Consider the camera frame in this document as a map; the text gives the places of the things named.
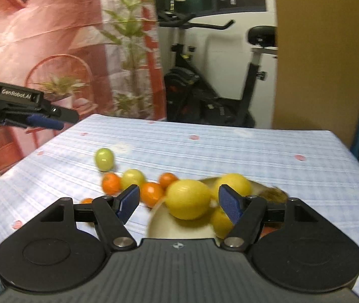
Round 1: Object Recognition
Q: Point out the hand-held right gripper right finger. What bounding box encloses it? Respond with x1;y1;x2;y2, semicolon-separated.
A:
219;185;341;252

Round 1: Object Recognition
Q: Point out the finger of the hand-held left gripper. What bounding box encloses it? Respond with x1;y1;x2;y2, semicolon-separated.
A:
25;114;64;131
40;100;81;124

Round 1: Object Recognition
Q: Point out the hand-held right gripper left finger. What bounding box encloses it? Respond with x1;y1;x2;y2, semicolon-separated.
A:
18;185;140;252

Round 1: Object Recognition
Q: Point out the large yellow lemon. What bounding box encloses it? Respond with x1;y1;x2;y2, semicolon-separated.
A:
213;173;253;204

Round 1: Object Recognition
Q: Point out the yellow-green apple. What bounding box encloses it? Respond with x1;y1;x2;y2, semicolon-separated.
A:
121;169;146;190

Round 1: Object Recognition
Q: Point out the brown dried fruit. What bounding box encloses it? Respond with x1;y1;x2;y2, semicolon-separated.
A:
257;186;289;203

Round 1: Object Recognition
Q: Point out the small yellow lemon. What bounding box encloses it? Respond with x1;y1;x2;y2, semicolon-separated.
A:
165;179;214;220

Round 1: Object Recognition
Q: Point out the round green apple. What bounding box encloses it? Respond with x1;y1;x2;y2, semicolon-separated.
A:
95;148;115;171

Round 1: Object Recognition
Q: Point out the beige round plate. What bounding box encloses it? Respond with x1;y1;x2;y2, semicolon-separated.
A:
147;177;262;247

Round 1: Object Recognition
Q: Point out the printed backdrop cloth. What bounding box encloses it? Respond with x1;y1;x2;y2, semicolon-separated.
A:
0;0;167;177

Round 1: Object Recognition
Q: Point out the black exercise bike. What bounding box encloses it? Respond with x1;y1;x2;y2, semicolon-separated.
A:
157;11;277;129

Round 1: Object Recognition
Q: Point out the wooden door panel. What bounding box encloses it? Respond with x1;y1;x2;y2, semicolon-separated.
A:
271;0;359;149

